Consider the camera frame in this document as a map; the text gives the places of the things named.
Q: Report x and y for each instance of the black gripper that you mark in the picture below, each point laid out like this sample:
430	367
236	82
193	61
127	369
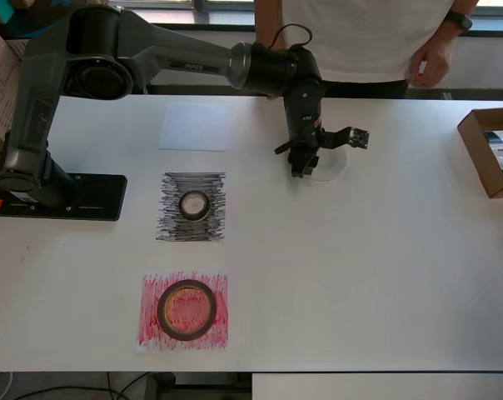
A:
303	148

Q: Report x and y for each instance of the white tape roll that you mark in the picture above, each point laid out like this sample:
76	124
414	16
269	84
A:
337	166

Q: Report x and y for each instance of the black tape roll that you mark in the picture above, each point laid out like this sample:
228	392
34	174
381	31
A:
181	206

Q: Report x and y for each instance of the red tape roll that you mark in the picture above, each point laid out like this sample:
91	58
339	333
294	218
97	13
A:
162	310

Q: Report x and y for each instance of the dark grey Piper robot arm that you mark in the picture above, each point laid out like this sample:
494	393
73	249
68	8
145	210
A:
93	39

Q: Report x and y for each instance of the person left forearm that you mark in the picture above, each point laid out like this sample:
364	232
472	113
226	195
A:
466	5

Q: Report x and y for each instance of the person left hand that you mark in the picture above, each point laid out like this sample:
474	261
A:
434	58

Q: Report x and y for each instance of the blank white paper sheet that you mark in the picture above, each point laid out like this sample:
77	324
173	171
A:
193	129

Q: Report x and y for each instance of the black scribbled paper sheet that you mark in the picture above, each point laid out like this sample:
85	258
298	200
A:
193	233

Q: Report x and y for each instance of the person white shirt black shorts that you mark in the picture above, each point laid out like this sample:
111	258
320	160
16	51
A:
360	37

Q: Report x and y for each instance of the open brown cardboard box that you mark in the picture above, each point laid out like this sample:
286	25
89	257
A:
474	137

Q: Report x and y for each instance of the small black white package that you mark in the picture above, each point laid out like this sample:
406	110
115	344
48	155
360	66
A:
495	136

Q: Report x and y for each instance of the black wristwatch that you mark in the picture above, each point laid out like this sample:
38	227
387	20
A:
459	21

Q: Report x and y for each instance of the red scribbled paper sheet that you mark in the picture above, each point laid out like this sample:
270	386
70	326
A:
151	333

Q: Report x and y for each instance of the black box with blue print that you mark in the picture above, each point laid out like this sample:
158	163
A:
35	16

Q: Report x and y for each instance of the black box with white label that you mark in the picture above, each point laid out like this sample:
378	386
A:
16	50

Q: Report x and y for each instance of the wrist camera board on bracket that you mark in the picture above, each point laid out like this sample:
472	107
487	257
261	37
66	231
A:
357	137

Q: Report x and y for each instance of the dark window frame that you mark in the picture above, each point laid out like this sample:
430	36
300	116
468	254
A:
193	26

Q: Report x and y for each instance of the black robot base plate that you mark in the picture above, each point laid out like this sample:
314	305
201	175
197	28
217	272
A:
101	196

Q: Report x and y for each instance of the black table leg frame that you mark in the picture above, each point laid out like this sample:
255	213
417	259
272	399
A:
162	387

